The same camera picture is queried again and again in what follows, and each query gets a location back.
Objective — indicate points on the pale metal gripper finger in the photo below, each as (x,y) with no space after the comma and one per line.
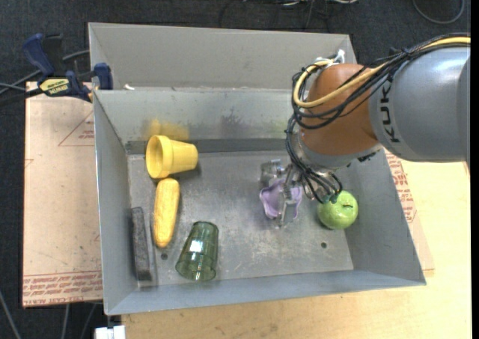
(289,210)
(270,172)

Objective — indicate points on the purple clear plastic shape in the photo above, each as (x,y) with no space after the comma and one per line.
(270,200)

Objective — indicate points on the green toy apple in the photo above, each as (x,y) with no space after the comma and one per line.
(338,214)

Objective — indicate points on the grey metal bin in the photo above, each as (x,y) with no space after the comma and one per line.
(243,255)

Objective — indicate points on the yellow plastic cup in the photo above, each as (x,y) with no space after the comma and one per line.
(176,156)

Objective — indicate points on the green clear glass cup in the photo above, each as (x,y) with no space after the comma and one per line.
(198,251)

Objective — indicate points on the yellow toy corn cob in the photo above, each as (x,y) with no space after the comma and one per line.
(166,210)

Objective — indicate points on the dark green flat block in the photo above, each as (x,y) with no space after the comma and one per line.
(141,244)

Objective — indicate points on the brown cardboard board red print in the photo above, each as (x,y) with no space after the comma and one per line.
(56,180)

